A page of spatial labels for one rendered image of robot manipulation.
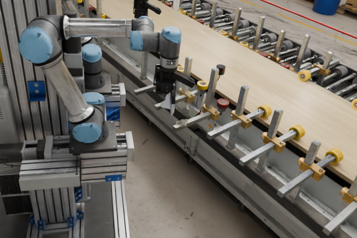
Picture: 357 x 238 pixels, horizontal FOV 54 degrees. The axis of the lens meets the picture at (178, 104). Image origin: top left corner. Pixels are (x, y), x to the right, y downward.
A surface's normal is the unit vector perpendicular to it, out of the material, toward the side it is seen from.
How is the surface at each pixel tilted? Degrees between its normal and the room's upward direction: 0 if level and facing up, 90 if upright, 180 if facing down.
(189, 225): 0
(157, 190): 0
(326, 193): 90
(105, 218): 0
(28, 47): 83
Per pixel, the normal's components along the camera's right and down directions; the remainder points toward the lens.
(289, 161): -0.78, 0.29
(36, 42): 0.04, 0.46
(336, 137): 0.10, -0.82
